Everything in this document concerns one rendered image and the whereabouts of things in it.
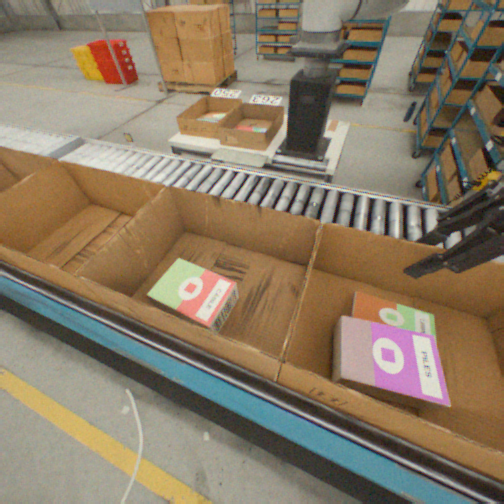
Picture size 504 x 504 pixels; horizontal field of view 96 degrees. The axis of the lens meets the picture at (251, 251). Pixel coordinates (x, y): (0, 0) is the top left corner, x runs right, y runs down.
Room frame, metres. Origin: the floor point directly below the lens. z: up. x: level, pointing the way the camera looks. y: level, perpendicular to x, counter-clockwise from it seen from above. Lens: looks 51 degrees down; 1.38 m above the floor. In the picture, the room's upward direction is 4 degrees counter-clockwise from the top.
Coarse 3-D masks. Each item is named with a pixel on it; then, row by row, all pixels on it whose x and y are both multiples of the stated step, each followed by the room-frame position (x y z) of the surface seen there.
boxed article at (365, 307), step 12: (360, 300) 0.22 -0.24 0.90; (372, 300) 0.22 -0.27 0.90; (384, 300) 0.22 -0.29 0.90; (360, 312) 0.19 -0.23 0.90; (372, 312) 0.19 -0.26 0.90; (384, 312) 0.19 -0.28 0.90; (396, 312) 0.19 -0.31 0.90; (408, 312) 0.19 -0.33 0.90; (420, 312) 0.19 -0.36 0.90; (384, 324) 0.16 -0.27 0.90; (396, 324) 0.16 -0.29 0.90; (408, 324) 0.16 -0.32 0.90; (420, 324) 0.16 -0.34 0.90; (432, 324) 0.16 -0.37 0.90
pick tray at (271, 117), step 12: (240, 108) 1.62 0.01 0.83; (252, 108) 1.64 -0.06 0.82; (264, 108) 1.61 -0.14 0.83; (276, 108) 1.57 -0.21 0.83; (228, 120) 1.45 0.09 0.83; (240, 120) 1.61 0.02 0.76; (252, 120) 1.61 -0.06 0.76; (264, 120) 1.59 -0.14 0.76; (276, 120) 1.38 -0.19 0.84; (228, 132) 1.29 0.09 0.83; (240, 132) 1.26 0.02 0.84; (252, 132) 1.23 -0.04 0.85; (276, 132) 1.40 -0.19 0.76; (228, 144) 1.29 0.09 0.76; (240, 144) 1.26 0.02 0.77; (252, 144) 1.24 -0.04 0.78; (264, 144) 1.21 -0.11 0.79
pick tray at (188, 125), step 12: (204, 96) 1.82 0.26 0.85; (192, 108) 1.67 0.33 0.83; (204, 108) 1.80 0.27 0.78; (216, 108) 1.81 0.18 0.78; (228, 108) 1.77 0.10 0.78; (180, 120) 1.48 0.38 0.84; (192, 120) 1.44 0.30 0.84; (216, 120) 1.64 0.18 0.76; (180, 132) 1.49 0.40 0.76; (192, 132) 1.45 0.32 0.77; (204, 132) 1.42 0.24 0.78; (216, 132) 1.39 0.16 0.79
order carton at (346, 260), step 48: (336, 240) 0.32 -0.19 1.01; (384, 240) 0.28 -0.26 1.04; (336, 288) 0.26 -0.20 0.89; (384, 288) 0.26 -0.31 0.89; (432, 288) 0.22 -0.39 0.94; (480, 288) 0.20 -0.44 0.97; (480, 336) 0.13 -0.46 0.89; (288, 384) 0.06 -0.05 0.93; (336, 384) 0.04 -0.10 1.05; (480, 384) 0.05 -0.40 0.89; (432, 432) -0.01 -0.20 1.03; (480, 432) -0.02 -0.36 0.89
